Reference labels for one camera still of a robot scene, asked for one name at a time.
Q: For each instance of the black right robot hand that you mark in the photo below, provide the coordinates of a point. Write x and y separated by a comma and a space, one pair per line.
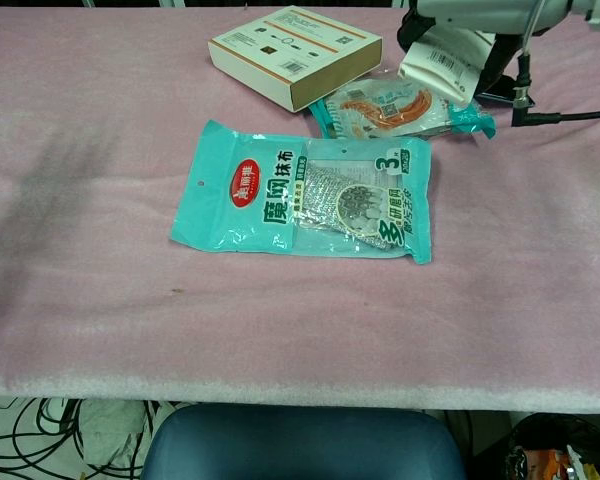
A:
501, 55

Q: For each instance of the slim white cardboard box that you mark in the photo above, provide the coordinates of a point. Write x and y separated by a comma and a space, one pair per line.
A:
445, 60

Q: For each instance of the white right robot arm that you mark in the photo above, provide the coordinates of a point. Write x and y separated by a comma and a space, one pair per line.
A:
480, 12

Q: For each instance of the black smartphone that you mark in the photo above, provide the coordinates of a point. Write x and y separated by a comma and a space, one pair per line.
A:
502, 96

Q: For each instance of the teal package with orange item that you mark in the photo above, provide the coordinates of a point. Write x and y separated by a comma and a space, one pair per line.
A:
380, 107

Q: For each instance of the white square box orange stripes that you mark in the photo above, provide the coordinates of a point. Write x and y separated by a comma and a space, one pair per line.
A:
285, 45

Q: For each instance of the teal scouring cloth package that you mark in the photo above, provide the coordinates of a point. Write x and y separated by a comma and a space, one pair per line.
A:
265, 210

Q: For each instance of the black trash bag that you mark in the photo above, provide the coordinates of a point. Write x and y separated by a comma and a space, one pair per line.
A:
555, 430

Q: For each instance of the orange snack wrapper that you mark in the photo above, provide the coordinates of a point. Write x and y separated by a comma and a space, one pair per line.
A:
545, 462

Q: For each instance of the blue padded chair seat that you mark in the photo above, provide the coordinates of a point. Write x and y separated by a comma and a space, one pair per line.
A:
305, 445

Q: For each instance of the pink foam table mat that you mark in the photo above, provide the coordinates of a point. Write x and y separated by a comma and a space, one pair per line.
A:
105, 275

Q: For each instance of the white crumpled plastic bag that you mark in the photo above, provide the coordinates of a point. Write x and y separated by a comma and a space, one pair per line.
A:
112, 425

